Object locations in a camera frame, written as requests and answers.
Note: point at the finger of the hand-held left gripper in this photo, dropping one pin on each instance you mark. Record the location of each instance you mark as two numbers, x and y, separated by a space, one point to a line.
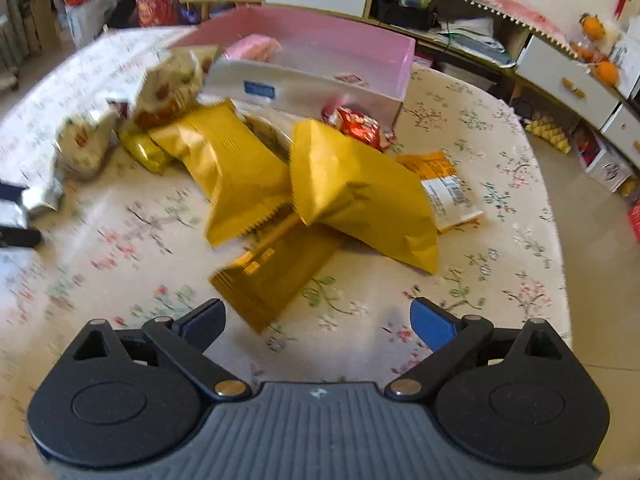
20 238
10 194

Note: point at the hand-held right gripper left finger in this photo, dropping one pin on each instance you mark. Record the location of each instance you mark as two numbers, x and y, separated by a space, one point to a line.
207 317

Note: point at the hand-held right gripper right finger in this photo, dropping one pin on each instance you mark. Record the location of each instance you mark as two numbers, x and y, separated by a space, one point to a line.
432 325

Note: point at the shiny golden snack packet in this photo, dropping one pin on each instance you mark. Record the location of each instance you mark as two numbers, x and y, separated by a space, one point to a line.
270 280

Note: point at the small gold foil packet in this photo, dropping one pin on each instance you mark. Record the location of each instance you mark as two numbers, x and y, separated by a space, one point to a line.
145 152

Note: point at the yellow snack packet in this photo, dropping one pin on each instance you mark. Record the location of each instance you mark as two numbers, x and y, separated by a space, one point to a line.
360 195
235 175

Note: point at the pink snack packet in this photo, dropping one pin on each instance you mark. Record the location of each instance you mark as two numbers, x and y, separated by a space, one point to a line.
252 47

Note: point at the pink box with silver side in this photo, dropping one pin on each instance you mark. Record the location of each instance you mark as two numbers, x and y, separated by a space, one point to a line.
340 45

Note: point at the silver foil packet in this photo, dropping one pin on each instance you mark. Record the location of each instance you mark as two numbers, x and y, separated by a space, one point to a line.
42 197

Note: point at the floral tablecloth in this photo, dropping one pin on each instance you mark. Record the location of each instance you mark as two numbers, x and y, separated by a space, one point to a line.
125 240

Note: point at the orange white-label snack packet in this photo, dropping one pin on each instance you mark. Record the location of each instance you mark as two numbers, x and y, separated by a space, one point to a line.
445 195

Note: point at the white plastic bag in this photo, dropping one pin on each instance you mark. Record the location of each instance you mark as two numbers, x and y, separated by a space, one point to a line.
87 15

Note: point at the red patterned snack packet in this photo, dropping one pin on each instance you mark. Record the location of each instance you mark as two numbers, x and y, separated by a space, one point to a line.
357 125

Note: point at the yellow plastic pieces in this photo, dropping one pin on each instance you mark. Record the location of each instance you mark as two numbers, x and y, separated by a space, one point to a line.
547 132

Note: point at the printed cardboard box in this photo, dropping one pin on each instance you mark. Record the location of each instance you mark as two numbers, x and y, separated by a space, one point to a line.
605 167

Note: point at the red gift bag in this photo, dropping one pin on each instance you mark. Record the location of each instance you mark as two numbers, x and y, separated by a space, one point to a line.
155 5

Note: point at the red white snack packet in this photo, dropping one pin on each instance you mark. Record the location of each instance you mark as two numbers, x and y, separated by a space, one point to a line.
350 78

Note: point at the white drawer unit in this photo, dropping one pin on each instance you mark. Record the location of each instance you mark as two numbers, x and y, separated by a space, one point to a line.
545 67

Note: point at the orange fruit ornament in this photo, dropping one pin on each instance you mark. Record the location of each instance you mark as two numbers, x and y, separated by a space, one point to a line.
592 26
607 72

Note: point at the black storage box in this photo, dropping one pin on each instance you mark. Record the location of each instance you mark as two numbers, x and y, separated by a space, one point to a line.
405 10

